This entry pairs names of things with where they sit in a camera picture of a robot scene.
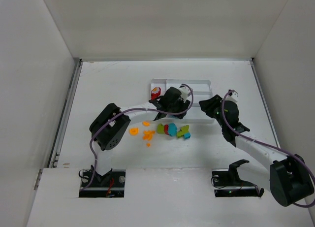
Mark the orange lego cluster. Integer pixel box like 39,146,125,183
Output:
142,130,155,141

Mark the teal cloud lego piece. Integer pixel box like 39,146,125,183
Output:
167,123,177,136

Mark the orange half round lego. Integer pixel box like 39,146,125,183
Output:
142,121,150,127

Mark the blue lego brick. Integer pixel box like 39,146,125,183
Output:
183,132,191,140

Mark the green lego brick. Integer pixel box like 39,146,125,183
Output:
176,125,190,138

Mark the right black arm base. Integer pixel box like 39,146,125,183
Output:
211,159,265,198

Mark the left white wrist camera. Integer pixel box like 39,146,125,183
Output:
179,84,192,100

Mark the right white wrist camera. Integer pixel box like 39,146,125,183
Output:
225,90,239,103

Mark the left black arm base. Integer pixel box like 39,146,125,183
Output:
78,166,126,198

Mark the red flower lego piece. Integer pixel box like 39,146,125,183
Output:
151,87,161,100

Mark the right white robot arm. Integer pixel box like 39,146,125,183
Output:
199,90,315,207

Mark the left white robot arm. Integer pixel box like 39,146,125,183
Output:
88,84,194,185

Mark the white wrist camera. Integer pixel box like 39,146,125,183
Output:
179,84,192,100
225,90,239,103

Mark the white divided sorting tray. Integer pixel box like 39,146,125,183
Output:
150,79,214,125

